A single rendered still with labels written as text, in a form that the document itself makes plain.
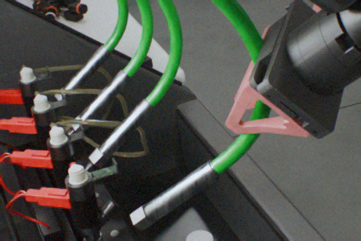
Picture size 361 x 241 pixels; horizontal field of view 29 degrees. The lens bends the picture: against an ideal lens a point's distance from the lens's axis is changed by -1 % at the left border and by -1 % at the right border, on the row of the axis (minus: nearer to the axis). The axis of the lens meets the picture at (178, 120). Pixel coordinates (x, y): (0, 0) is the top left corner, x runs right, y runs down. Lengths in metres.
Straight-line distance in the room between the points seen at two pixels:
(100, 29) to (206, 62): 1.88
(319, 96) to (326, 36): 0.05
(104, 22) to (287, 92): 0.87
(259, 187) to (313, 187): 1.48
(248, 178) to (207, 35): 2.49
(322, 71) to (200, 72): 2.60
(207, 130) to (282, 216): 0.22
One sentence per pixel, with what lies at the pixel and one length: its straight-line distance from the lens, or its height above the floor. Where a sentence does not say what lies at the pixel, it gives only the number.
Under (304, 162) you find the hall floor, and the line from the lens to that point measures 2.52.
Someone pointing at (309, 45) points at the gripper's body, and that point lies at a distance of 0.50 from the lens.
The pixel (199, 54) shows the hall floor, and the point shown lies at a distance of 3.24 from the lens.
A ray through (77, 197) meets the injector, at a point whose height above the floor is 1.09.
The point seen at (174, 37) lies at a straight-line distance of 0.77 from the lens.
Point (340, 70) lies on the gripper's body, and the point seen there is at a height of 1.29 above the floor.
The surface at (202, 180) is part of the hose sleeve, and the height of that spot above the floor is 1.16.
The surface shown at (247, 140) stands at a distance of 0.59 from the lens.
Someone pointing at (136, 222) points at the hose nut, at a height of 1.12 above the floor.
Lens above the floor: 1.54
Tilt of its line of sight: 34 degrees down
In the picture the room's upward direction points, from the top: 8 degrees counter-clockwise
